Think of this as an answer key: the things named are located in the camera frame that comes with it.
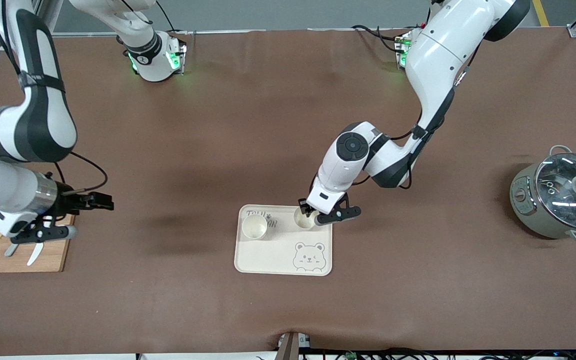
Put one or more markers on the grey right gripper cylinder plug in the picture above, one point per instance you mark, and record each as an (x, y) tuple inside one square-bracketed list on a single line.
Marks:
[(71, 232)]

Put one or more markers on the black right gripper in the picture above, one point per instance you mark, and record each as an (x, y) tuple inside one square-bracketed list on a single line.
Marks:
[(66, 203)]

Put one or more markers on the cream tray with bear print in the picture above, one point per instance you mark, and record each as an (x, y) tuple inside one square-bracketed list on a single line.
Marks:
[(268, 255)]

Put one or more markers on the bamboo cutting board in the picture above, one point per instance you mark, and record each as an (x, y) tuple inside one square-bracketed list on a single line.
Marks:
[(53, 257)]

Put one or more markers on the grey pot with glass lid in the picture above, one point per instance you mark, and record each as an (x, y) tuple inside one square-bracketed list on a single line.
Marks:
[(538, 220)]

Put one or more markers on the brown table cover sheet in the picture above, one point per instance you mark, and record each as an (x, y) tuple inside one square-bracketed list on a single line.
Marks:
[(218, 125)]

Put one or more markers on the metal table edge clamp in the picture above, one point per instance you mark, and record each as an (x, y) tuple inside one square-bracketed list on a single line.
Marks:
[(290, 347)]

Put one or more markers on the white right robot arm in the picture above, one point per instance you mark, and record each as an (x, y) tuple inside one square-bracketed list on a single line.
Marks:
[(43, 115)]

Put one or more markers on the white plastic knife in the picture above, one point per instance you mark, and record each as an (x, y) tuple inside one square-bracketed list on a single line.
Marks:
[(34, 255)]

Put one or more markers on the white plastic cup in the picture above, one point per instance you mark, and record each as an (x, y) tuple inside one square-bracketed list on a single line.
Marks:
[(254, 229), (304, 223)]

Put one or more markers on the glass pot lid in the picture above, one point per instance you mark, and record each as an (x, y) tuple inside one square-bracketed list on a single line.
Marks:
[(558, 175)]

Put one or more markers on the grey plastic knife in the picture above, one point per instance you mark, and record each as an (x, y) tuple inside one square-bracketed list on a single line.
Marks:
[(10, 250)]

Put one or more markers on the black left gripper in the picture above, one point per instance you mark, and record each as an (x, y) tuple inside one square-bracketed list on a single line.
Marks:
[(302, 204)]

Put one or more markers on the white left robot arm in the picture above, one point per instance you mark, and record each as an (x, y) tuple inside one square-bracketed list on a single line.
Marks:
[(438, 60)]

